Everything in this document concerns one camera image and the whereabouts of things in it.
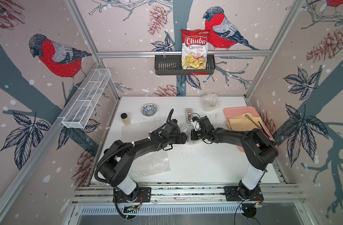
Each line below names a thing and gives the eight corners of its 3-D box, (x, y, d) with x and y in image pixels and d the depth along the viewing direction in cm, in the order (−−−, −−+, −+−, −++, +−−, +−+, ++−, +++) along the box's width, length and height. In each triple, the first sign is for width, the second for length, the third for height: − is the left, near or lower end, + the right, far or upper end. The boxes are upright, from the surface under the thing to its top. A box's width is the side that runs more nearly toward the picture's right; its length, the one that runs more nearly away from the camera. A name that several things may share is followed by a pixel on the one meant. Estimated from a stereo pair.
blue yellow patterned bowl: (141, 116, 110) (140, 113, 107) (143, 106, 117) (142, 103, 114) (156, 116, 110) (155, 113, 107) (157, 106, 116) (156, 103, 114)
